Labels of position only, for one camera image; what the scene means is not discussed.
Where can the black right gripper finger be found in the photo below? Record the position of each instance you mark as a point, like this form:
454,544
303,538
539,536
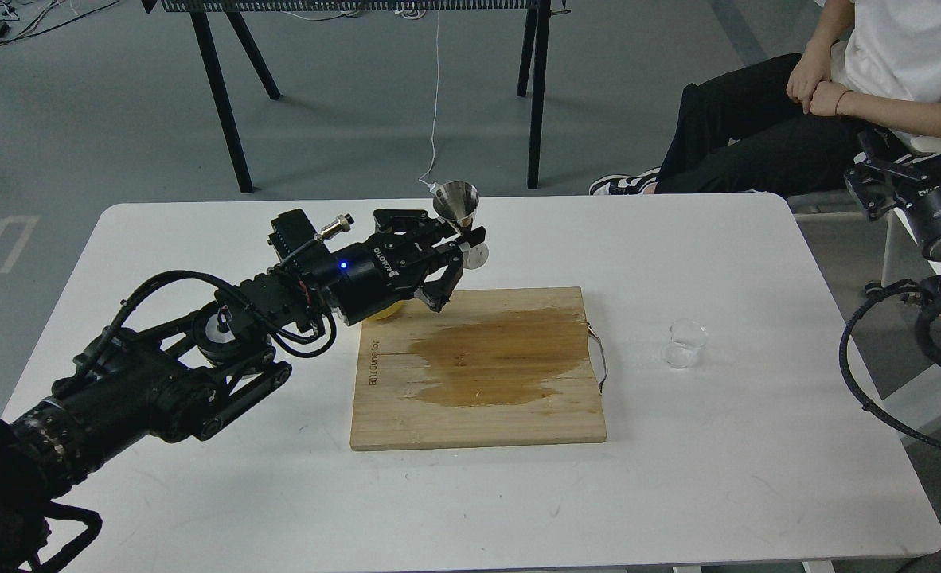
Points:
877,174

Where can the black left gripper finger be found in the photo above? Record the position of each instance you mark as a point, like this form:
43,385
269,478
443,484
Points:
448,255
410,233

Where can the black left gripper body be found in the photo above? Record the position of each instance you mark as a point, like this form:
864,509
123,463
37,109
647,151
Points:
364,278

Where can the steel double jigger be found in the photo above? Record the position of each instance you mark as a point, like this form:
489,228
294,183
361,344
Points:
456,203

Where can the clear glass measuring cup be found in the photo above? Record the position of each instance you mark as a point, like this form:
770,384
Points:
687,341

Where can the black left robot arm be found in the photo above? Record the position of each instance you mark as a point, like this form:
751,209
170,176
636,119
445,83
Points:
188,353

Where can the yellow lemon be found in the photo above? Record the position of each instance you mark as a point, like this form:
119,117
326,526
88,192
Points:
387,312

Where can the wooden cutting board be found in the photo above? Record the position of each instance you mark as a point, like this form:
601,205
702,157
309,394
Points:
500,367

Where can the seated person white shirt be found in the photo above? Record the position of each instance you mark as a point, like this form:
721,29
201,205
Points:
789,125

